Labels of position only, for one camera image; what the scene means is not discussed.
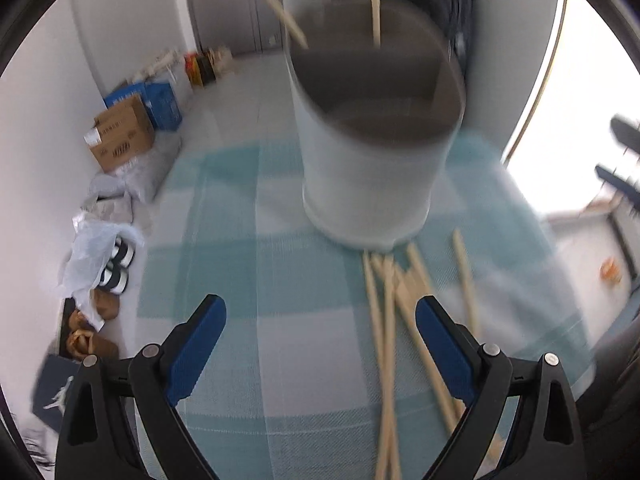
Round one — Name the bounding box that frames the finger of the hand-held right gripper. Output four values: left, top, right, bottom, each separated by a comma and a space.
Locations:
610, 115, 640, 152
594, 163, 640, 197

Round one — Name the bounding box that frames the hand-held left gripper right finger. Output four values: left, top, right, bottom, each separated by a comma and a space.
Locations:
415, 295, 587, 480

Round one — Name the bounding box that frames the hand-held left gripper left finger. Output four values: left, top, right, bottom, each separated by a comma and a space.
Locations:
54, 295, 228, 480

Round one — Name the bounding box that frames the white utensil holder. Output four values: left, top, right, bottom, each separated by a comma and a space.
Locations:
284, 0, 468, 253

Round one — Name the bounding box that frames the brown paper bag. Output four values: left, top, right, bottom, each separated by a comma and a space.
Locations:
94, 289, 121, 321

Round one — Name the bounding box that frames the black and white sandal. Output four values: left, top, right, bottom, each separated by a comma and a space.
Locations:
97, 267, 130, 295
106, 239, 136, 269

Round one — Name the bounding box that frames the teal checked tablecloth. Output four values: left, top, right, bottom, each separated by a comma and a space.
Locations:
135, 130, 596, 480

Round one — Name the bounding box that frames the navy shoebox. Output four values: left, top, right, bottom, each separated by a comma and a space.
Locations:
31, 354, 82, 432

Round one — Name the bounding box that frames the white plastic bag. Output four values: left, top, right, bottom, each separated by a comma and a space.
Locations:
55, 210, 146, 332

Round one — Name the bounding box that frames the person's right leg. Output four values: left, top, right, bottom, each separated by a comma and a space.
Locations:
582, 305, 640, 438

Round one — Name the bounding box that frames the grey plastic bag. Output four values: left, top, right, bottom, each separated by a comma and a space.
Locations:
90, 135, 183, 206

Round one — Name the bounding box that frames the dark backpack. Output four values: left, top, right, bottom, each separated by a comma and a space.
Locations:
382, 0, 476, 81

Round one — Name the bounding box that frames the brown cardboard box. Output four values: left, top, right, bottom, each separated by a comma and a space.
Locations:
84, 94, 156, 175

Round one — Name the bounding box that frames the blue cardboard box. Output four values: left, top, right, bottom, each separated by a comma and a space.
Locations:
104, 84, 147, 109
144, 81, 182, 132

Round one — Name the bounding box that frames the white tote bag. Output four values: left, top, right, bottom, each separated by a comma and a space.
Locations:
131, 47, 179, 86

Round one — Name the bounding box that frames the beige paper bag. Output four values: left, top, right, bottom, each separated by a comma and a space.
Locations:
210, 45, 234, 79

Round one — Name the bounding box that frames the grey door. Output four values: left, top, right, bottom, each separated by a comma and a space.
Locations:
181, 0, 284, 59

